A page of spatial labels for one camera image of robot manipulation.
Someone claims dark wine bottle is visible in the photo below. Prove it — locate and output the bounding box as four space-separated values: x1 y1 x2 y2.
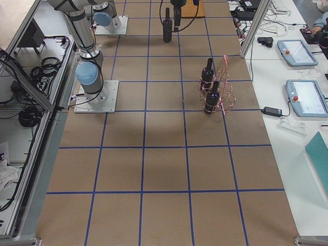
162 7 172 43

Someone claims wooden tray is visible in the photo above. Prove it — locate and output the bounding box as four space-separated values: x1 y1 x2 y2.
181 0 205 18

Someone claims far basket wine bottle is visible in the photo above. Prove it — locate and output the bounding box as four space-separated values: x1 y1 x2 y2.
200 58 214 90

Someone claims basket wine bottle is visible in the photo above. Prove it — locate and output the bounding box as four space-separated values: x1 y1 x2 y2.
200 58 214 90
204 81 219 114

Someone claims near basket wine bottle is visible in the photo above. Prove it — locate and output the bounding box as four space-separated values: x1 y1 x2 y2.
204 81 219 114

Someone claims black handheld device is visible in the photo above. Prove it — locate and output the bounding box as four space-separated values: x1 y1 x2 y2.
257 37 273 48

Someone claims far teach pendant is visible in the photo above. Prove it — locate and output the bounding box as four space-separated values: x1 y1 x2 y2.
277 39 318 67

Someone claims teach pendant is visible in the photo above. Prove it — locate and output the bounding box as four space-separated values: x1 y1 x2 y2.
285 79 327 118
277 39 318 67

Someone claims black power adapter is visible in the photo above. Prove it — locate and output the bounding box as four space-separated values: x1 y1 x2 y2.
261 107 282 117

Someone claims near teach pendant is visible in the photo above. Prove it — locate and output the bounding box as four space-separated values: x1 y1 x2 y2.
285 79 327 118

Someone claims clear acrylic stand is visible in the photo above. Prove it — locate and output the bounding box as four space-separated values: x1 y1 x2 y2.
277 116 307 136

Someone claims teal board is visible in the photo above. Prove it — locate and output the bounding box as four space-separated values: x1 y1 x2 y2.
305 132 327 193

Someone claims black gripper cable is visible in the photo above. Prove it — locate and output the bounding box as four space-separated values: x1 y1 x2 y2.
159 0 201 32

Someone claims aluminium frame post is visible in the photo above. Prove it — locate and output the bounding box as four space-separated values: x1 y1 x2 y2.
240 0 271 58

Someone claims copper wire bottle basket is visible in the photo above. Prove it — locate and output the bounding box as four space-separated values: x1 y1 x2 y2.
198 55 236 115

